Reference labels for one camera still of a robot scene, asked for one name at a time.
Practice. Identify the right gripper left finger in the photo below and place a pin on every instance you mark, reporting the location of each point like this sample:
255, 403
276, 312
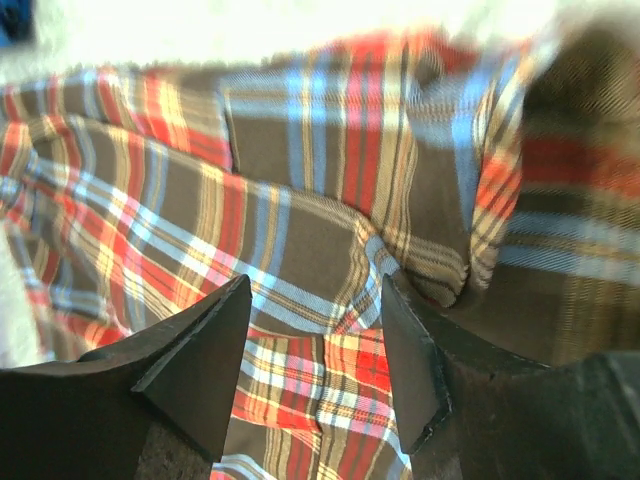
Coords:
155, 405

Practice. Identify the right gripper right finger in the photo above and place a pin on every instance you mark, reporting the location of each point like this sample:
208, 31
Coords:
467, 409

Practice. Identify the red brown plaid shirt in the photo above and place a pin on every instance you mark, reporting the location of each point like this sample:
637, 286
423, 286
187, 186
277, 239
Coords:
502, 186

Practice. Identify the blue plaid folded shirt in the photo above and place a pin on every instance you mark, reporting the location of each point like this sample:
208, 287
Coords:
17, 22

